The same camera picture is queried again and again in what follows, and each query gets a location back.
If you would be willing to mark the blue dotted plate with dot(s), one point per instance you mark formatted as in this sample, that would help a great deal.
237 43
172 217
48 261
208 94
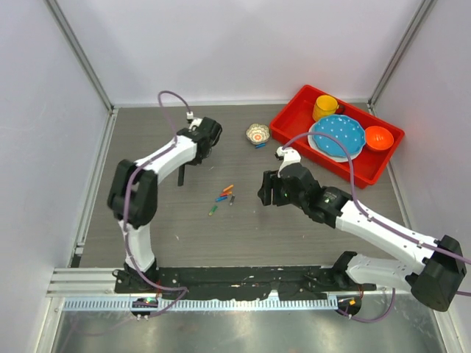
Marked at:
343 121

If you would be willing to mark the orange bowl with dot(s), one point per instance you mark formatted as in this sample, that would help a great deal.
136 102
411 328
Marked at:
378 138

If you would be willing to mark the orange battery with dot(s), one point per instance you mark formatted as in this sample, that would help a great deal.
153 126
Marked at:
229 188

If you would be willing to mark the small patterned bowl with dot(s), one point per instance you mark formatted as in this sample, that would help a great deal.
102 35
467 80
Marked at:
257 134

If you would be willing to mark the white cable duct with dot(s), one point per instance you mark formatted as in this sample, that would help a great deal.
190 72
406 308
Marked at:
136 304

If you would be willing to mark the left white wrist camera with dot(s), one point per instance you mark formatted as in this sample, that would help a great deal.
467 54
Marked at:
193 121

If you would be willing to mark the green battery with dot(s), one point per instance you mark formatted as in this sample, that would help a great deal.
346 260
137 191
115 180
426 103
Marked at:
213 210

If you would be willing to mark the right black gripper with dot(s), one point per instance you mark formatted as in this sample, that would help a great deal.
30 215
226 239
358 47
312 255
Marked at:
271 181

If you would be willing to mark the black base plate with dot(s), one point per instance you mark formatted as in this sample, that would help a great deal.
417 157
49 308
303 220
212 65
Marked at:
240 283

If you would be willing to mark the black remote control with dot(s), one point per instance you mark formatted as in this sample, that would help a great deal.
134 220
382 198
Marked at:
181 176

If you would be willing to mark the yellow mug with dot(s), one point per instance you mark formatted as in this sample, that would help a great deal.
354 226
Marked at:
326 105

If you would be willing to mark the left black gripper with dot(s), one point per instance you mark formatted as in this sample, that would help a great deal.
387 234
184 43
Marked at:
194 162

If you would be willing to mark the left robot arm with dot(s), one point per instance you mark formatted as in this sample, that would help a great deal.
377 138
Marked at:
133 198

